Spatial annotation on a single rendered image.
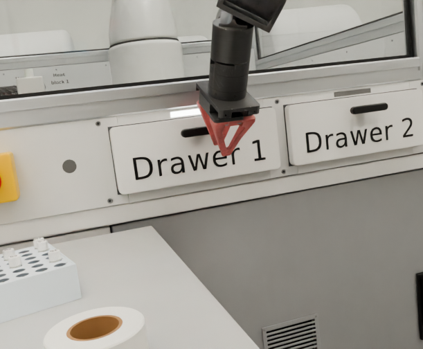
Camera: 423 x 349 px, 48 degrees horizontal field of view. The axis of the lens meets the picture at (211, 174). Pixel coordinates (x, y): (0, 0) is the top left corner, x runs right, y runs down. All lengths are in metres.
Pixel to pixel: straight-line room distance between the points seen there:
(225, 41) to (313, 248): 0.47
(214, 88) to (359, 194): 0.42
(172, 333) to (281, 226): 0.53
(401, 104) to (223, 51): 0.44
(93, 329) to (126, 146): 0.45
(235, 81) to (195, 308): 0.35
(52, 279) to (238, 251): 0.45
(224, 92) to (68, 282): 0.34
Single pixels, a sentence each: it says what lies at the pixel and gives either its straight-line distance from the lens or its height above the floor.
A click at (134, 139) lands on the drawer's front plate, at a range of 0.79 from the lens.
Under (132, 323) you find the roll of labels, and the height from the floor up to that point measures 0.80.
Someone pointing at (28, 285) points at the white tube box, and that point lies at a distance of 0.52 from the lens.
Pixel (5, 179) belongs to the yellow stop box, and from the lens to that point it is 0.76.
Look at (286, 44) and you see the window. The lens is 0.91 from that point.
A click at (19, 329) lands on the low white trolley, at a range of 0.50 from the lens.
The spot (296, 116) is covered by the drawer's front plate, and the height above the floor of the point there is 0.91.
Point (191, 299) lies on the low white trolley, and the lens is 0.48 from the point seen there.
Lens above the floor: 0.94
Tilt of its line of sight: 8 degrees down
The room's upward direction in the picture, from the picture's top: 7 degrees counter-clockwise
